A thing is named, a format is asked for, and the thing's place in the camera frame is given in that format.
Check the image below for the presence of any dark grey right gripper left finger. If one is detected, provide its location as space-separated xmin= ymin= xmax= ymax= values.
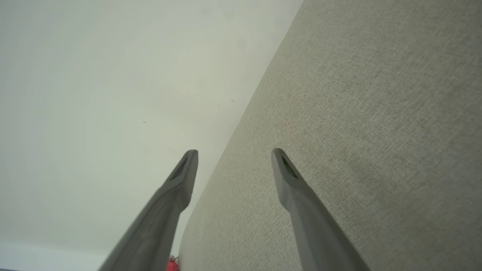
xmin=99 ymin=149 xmax=198 ymax=271

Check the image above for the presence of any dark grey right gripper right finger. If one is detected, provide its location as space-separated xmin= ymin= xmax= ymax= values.
xmin=271 ymin=148 xmax=371 ymax=271

